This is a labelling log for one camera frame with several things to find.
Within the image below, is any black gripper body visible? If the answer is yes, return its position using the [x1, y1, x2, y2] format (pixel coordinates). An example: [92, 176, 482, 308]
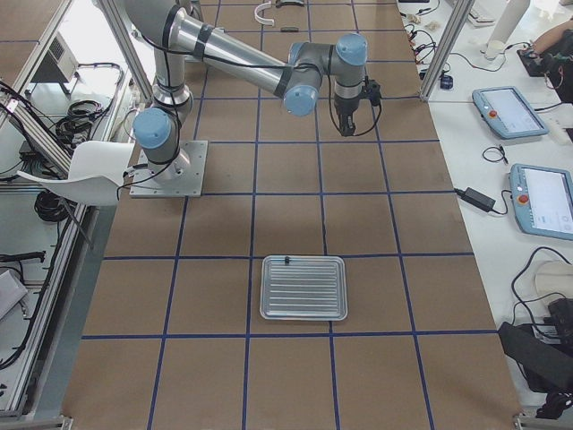
[334, 94, 361, 120]

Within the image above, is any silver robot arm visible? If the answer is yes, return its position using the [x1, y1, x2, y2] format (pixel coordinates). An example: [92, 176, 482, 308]
[124, 1, 368, 184]

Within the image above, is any silver metal tray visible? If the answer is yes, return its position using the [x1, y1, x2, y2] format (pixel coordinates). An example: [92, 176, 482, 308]
[260, 255, 348, 322]

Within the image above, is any dark green brake shoe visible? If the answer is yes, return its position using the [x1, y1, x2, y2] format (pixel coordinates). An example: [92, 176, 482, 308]
[275, 0, 305, 8]

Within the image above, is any white curved plastic part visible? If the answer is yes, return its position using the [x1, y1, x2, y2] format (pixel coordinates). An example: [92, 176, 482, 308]
[253, 1, 275, 27]

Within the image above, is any black power adapter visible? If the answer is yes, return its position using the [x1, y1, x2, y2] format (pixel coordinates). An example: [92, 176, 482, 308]
[454, 187, 495, 212]

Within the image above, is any upper blue teach pendant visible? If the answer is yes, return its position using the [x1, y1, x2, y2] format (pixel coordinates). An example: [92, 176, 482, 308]
[472, 86, 549, 140]

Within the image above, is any blue teach pendant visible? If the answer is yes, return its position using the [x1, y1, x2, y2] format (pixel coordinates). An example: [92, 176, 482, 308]
[472, 86, 549, 140]
[509, 164, 572, 241]

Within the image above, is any lower blue teach pendant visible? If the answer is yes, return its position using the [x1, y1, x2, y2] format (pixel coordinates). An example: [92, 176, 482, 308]
[509, 164, 572, 241]

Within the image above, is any aluminium frame post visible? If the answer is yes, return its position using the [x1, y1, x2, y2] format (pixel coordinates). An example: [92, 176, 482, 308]
[420, 0, 474, 102]

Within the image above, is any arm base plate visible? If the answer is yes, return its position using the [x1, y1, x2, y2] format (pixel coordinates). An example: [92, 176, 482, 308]
[129, 141, 209, 198]

